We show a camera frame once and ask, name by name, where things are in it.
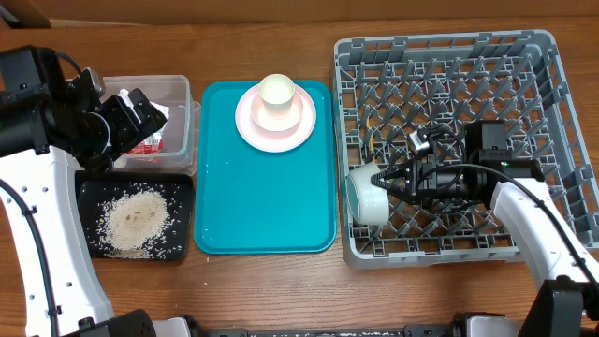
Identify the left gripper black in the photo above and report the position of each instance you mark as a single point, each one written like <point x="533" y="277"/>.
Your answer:
<point x="131" y="130"/>

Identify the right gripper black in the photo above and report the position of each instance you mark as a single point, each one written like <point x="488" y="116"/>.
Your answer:
<point x="411" y="194"/>

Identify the grey bowl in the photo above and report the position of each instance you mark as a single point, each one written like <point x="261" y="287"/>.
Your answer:
<point x="368" y="203"/>

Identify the red snack wrapper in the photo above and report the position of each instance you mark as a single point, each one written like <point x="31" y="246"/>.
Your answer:
<point x="150" y="142"/>

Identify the pile of rice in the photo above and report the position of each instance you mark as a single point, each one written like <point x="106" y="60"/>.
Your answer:
<point x="135" y="225"/>

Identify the large pink plate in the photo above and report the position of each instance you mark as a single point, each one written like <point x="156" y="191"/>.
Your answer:
<point x="271" y="141"/>

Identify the small pink saucer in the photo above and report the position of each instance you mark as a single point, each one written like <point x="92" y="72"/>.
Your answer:
<point x="261" y="117"/>

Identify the white cup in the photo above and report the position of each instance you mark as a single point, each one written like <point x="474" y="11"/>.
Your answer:
<point x="277" y="92"/>

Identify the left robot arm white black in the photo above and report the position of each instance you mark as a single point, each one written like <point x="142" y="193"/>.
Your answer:
<point x="50" y="127"/>

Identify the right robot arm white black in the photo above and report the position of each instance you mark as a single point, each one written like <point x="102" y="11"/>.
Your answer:
<point x="516" y="192"/>

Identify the clear plastic waste bin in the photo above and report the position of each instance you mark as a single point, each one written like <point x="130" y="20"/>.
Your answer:
<point x="176" y="150"/>

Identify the grey dishwasher rack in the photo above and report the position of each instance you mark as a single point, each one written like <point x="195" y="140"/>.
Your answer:
<point x="405" y="83"/>

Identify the black plastic tray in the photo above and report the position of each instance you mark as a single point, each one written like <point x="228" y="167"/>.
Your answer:
<point x="177" y="189"/>

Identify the teal serving tray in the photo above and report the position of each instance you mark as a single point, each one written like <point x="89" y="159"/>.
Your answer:
<point x="254" y="202"/>

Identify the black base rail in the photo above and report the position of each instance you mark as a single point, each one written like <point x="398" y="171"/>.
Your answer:
<point x="327" y="332"/>

